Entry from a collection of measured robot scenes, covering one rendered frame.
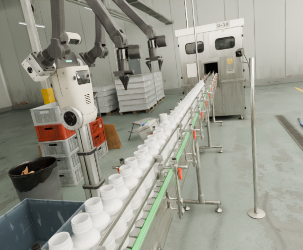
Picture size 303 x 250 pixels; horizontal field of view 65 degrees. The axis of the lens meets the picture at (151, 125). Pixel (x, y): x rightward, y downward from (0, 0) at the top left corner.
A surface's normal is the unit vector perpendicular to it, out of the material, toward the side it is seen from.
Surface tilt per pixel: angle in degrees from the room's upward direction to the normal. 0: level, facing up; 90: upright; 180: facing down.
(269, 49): 90
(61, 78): 90
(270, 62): 90
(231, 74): 90
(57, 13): 99
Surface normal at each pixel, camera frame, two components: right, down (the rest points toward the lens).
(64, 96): -0.26, 0.44
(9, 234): 0.95, -0.06
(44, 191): 0.65, 0.16
